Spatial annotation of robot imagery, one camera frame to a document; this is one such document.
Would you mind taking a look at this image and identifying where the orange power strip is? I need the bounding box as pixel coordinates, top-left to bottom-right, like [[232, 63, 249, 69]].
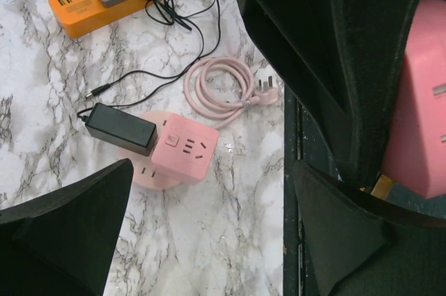
[[48, 0, 150, 38]]

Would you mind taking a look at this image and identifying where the pink cube socket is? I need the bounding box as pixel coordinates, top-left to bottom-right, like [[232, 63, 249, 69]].
[[151, 114, 220, 185]]

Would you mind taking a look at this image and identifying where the pink round power hub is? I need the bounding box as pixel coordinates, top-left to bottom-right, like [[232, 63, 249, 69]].
[[118, 109, 196, 192]]

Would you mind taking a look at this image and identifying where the thin black cable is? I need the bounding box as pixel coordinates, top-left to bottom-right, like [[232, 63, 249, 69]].
[[76, 0, 224, 123]]

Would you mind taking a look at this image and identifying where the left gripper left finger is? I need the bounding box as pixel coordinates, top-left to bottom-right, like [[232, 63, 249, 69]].
[[1, 159, 134, 295]]

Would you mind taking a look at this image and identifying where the coral pink square charger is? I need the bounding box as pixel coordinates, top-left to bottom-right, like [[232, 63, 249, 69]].
[[381, 0, 445, 198]]

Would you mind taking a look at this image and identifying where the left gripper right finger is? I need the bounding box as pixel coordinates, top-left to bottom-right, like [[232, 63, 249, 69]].
[[293, 160, 445, 295]]

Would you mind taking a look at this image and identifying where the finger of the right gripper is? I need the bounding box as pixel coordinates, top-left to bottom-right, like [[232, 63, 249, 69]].
[[237, 0, 420, 185]]

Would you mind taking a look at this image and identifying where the pink hub cable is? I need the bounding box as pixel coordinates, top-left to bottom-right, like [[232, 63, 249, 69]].
[[183, 56, 284, 131]]

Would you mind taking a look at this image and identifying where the black power adapter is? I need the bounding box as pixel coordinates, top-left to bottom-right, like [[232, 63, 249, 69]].
[[85, 103, 157, 157]]

